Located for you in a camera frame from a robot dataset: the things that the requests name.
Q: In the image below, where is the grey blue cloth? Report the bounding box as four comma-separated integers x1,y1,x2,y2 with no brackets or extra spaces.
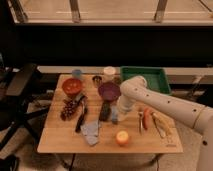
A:
80,120,101,146

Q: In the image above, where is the small metal cup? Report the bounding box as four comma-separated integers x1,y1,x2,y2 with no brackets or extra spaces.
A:
92,75,102,87

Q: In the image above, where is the white cup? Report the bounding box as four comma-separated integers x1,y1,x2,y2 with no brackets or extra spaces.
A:
103,66,116,81

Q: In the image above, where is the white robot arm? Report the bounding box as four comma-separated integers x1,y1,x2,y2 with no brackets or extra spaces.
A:
117,76,213,171

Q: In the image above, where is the red carrot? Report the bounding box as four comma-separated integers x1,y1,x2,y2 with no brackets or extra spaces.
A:
142,108,152,130

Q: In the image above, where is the bunch of dark grapes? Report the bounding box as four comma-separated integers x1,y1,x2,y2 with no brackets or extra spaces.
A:
61,100,78,121

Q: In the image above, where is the orange fruit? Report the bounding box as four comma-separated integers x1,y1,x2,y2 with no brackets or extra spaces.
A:
116,131,129,146

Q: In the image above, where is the blue sponge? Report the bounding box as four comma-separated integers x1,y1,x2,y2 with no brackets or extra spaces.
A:
111,106,118,124

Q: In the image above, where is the green plastic tray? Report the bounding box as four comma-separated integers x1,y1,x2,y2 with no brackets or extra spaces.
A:
120,66,171,95

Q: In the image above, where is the blue cup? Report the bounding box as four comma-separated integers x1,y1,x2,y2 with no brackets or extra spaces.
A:
72,69,82,79

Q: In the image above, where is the dark brush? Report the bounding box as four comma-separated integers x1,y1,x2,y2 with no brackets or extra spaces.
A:
99,101,111,121

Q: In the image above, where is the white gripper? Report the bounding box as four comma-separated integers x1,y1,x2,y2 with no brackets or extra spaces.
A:
117,95,134,121

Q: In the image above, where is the black office chair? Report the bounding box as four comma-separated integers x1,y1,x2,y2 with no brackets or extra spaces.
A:
0,63,49,151

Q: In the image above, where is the purple bowl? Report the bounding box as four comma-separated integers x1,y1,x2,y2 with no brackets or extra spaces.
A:
98,82,121,101

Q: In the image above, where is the silver fork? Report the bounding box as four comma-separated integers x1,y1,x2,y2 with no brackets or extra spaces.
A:
138,111,144,134

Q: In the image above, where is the red bowl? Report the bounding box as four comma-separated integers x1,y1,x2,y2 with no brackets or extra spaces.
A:
62,78,83,97

